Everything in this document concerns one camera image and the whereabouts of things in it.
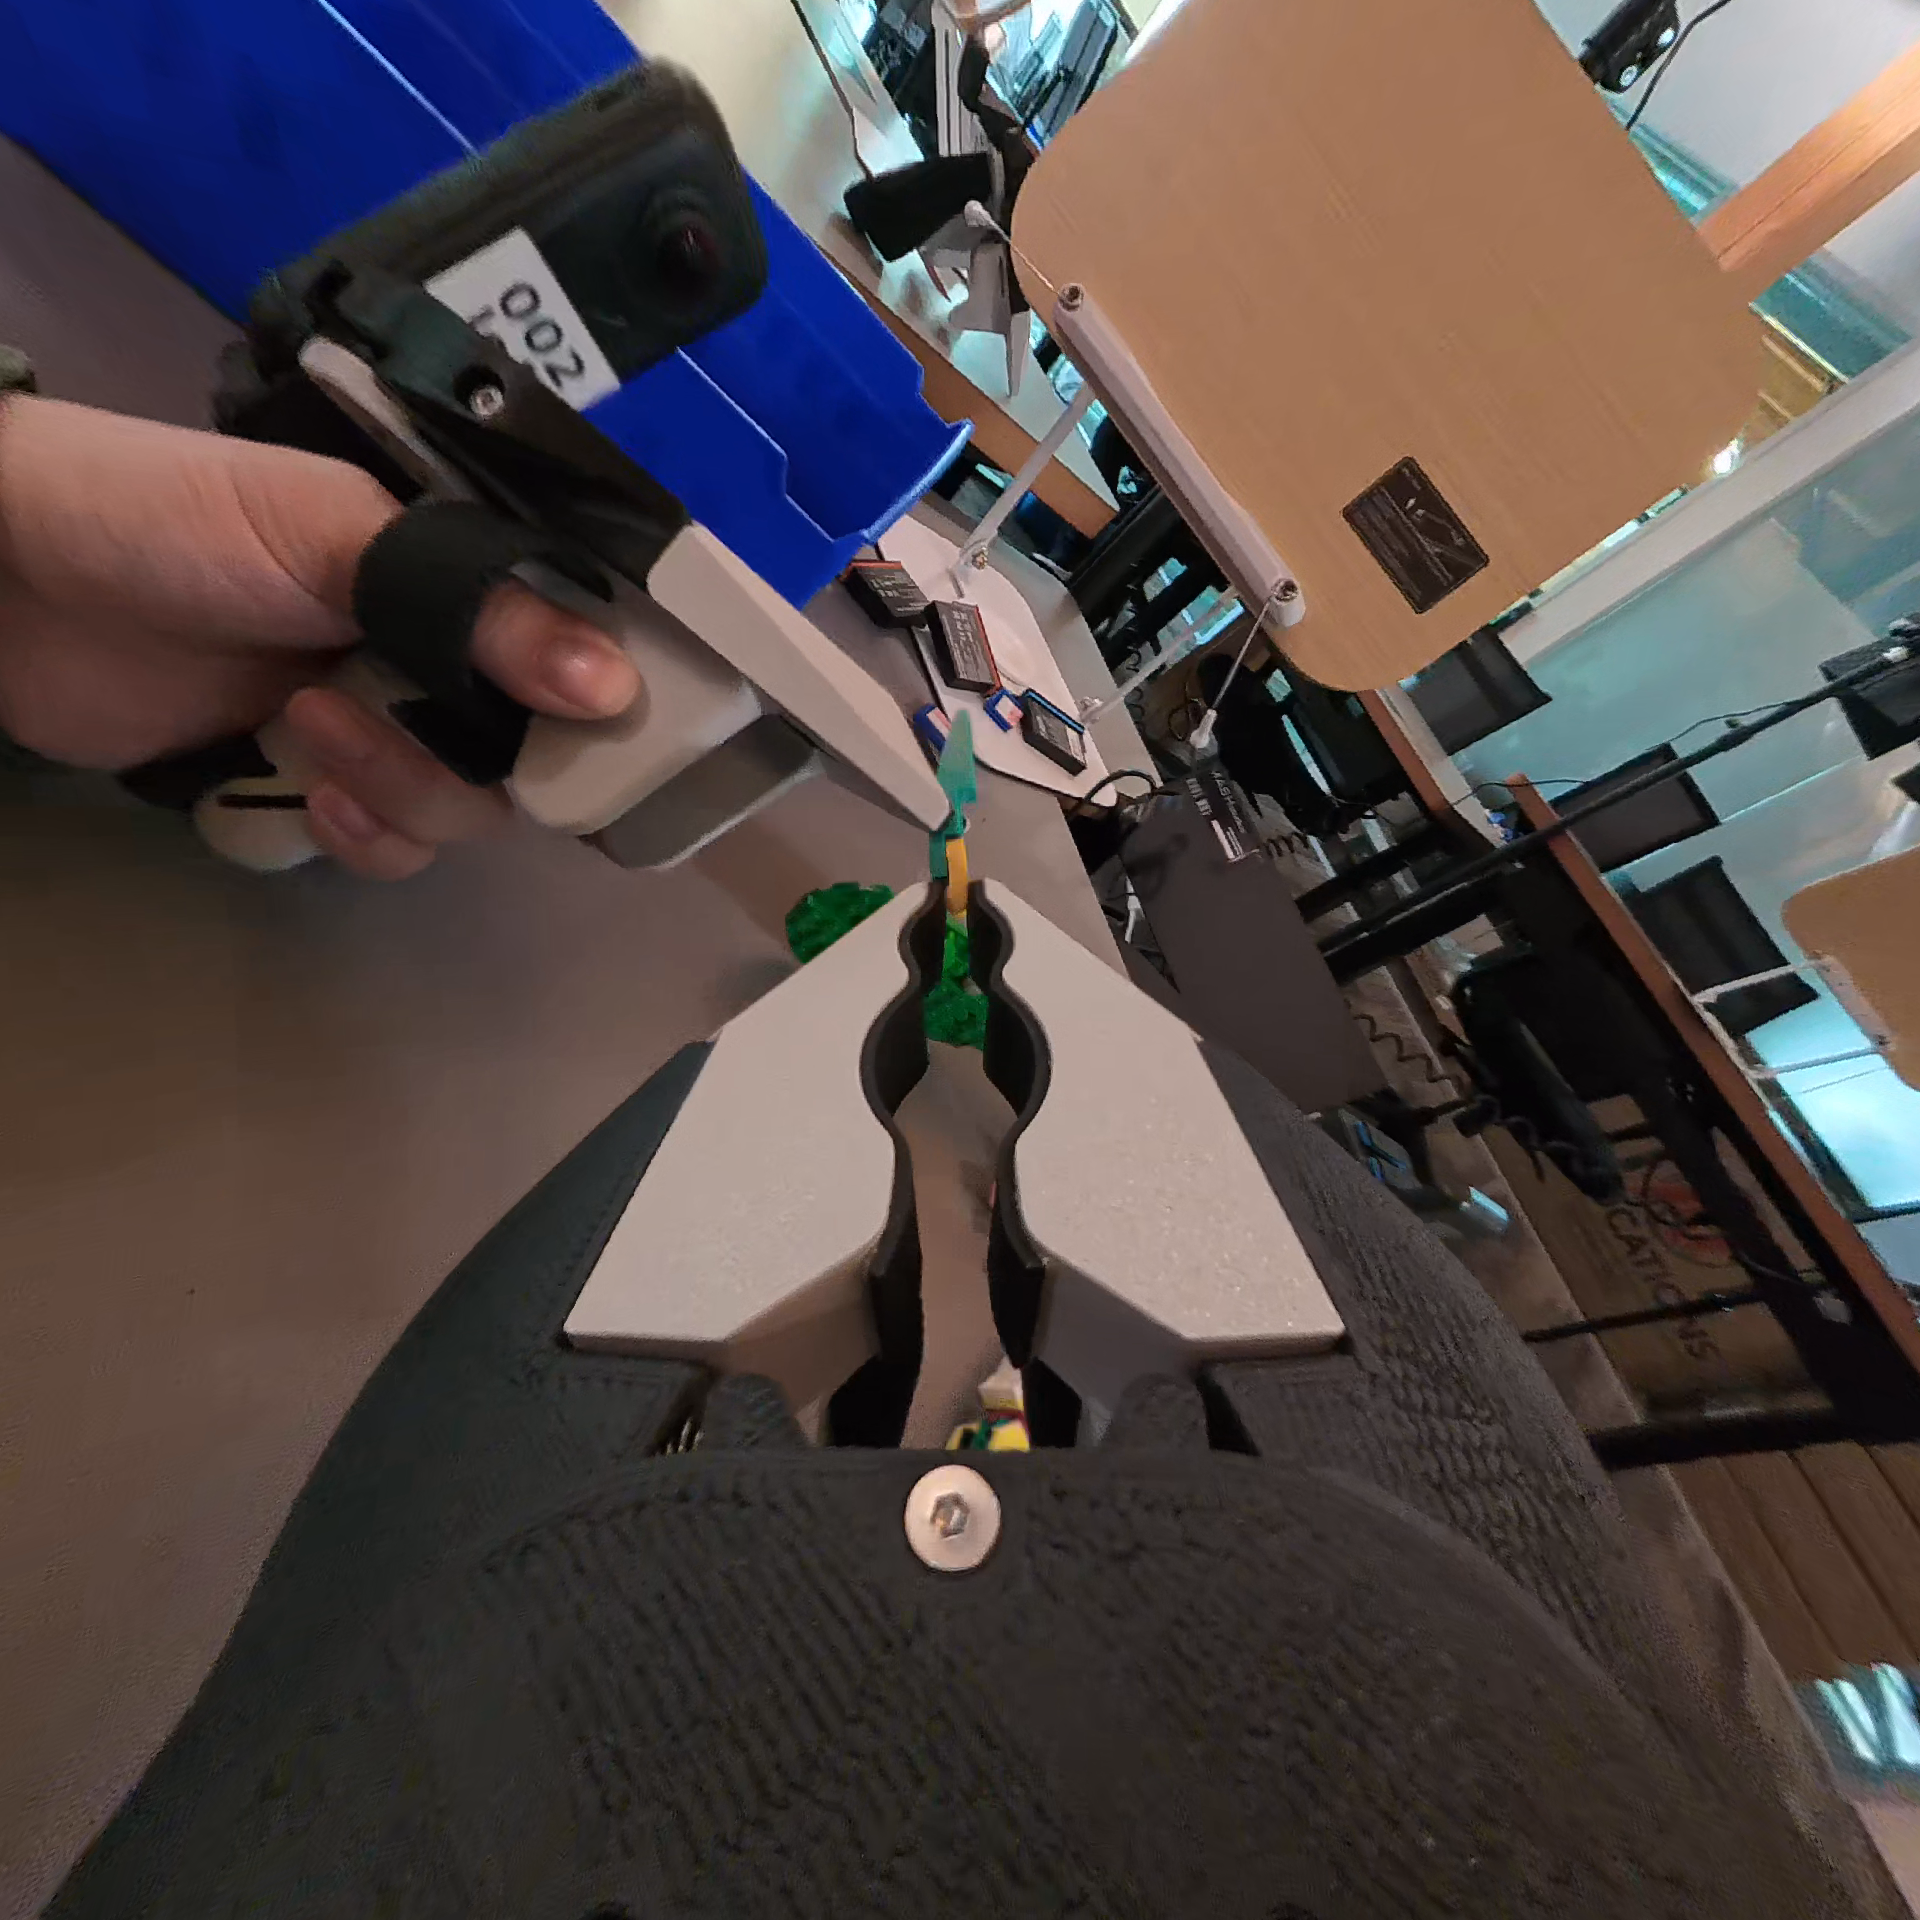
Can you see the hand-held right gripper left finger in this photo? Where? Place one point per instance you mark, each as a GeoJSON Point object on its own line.
{"type": "Point", "coordinates": [751, 1185]}

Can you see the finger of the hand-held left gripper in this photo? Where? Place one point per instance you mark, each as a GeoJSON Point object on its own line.
{"type": "Point", "coordinates": [796, 660]}

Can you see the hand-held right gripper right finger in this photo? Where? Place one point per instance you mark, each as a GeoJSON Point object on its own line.
{"type": "Point", "coordinates": [1154, 1200]}

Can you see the small yellow green lego piece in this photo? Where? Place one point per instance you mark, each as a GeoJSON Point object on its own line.
{"type": "Point", "coordinates": [956, 780]}

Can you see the green lego leaf build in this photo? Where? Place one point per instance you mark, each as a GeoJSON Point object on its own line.
{"type": "Point", "coordinates": [832, 921]}

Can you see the small multicoloured lego piece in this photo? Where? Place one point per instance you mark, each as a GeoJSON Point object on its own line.
{"type": "Point", "coordinates": [991, 1429]}

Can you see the person's left hand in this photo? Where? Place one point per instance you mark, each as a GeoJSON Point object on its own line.
{"type": "Point", "coordinates": [166, 569]}

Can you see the black battery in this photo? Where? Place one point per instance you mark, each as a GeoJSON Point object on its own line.
{"type": "Point", "coordinates": [962, 645]}
{"type": "Point", "coordinates": [887, 589]}
{"type": "Point", "coordinates": [1054, 739]}

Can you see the black oblong device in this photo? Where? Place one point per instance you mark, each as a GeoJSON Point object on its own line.
{"type": "Point", "coordinates": [916, 201]}

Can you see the blue plastic bin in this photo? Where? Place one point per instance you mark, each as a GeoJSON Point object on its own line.
{"type": "Point", "coordinates": [224, 134]}

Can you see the wood-edged office desk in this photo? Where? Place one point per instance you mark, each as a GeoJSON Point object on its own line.
{"type": "Point", "coordinates": [1724, 1050]}

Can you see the wooden tilting board stand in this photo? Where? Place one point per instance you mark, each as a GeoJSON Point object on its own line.
{"type": "Point", "coordinates": [1349, 300]}

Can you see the small wooden board stand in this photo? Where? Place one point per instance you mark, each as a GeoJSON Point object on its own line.
{"type": "Point", "coordinates": [1868, 961]}

